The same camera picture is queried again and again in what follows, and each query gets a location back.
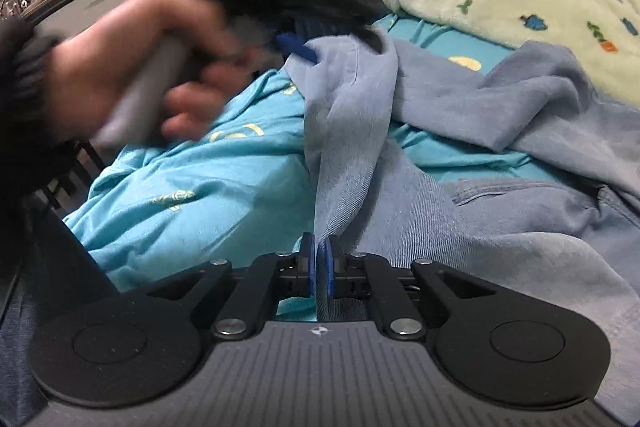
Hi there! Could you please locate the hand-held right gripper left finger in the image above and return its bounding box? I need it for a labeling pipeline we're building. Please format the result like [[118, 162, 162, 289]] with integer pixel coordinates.
[[145, 232, 318, 342]]

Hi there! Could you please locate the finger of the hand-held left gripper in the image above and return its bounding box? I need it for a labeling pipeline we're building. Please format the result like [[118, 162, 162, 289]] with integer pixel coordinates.
[[276, 32, 320, 64]]

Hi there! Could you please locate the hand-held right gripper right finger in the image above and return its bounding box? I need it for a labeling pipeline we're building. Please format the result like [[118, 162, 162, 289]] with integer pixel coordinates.
[[318, 233, 499, 342]]

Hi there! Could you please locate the person's left forearm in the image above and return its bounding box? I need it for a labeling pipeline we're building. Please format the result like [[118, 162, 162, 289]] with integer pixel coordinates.
[[0, 16, 72, 288]]

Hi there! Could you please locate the person's left hand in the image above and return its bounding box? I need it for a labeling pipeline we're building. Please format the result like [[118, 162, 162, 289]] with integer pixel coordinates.
[[49, 0, 263, 144]]

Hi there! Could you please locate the teal printed bed sheet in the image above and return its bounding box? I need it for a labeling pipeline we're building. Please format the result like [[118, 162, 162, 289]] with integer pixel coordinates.
[[62, 14, 566, 323]]

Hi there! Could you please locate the green printed fleece blanket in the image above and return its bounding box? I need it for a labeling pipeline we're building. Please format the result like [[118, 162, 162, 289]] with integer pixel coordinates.
[[382, 0, 640, 108]]

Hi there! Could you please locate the person's leg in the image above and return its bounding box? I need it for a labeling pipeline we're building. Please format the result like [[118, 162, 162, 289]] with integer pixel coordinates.
[[0, 194, 121, 427]]

